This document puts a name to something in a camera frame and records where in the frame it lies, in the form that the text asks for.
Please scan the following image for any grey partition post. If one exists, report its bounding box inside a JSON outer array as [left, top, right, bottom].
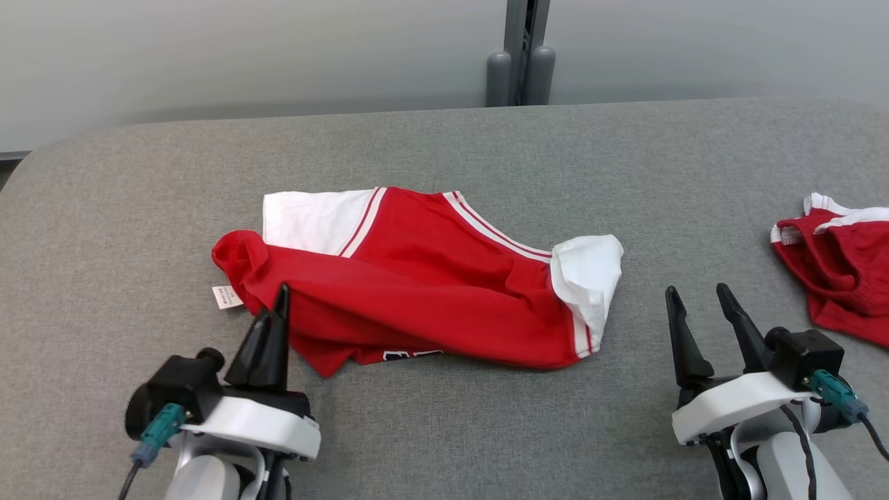
[[485, 0, 557, 108]]

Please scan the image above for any red jersey with white sleeves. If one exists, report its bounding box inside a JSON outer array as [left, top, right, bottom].
[[212, 186, 624, 379]]

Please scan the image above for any red garment ribbed white trim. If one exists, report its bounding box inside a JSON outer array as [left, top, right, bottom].
[[770, 192, 889, 348]]

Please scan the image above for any camera teal-plug cable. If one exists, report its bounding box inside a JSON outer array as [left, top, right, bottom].
[[117, 404, 190, 500], [808, 369, 889, 463]]

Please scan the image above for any right camera teal-plug cable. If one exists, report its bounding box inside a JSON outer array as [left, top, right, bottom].
[[808, 369, 889, 463]]

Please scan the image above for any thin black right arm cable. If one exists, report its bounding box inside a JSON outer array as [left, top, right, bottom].
[[778, 405, 819, 500]]

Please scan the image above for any left camera teal-plug cable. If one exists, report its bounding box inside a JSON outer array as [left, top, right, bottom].
[[117, 404, 190, 500]]

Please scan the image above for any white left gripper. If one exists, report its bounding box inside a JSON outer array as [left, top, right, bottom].
[[182, 283, 322, 462]]

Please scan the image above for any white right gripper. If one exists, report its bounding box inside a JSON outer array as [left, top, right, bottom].
[[665, 283, 821, 445]]

